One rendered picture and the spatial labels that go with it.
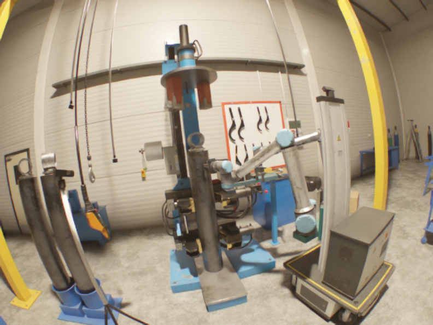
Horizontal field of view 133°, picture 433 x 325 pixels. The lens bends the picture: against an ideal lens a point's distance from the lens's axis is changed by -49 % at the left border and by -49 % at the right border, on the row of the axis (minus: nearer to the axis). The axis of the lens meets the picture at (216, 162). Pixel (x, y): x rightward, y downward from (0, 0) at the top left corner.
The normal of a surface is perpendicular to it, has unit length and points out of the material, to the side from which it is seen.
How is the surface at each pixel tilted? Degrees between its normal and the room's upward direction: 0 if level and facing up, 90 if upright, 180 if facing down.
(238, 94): 90
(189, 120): 90
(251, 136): 90
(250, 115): 90
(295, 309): 0
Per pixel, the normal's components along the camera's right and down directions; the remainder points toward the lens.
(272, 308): -0.12, -0.99
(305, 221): -0.45, 0.22
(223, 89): 0.22, 0.06
